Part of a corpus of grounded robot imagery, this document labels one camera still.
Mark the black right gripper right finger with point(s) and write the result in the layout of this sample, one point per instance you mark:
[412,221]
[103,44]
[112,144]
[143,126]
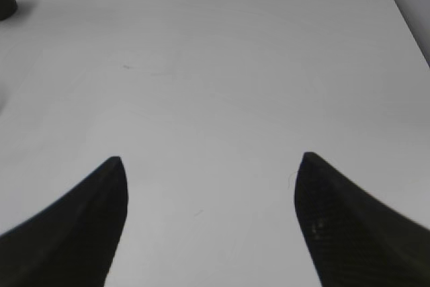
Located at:
[353,238]

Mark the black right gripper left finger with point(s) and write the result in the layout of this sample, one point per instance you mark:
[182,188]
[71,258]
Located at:
[73,241]

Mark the dark red wine bottle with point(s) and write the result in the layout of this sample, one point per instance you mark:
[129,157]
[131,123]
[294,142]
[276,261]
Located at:
[7,8]

